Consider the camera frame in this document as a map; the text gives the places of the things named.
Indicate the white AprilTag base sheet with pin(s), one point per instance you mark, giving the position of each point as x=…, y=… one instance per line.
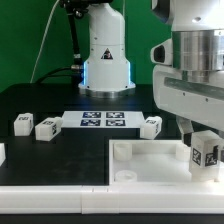
x=102, y=119

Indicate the white U-shaped obstacle fence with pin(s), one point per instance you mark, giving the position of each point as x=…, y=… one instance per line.
x=116, y=198

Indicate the white square table top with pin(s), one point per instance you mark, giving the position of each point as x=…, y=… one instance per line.
x=159, y=161

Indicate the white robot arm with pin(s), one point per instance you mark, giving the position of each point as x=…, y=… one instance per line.
x=188, y=77

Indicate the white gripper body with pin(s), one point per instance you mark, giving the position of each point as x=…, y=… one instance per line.
x=200, y=102

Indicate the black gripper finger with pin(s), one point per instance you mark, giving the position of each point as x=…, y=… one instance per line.
x=185, y=128
x=219, y=147

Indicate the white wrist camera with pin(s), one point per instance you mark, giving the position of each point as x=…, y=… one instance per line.
x=163, y=53

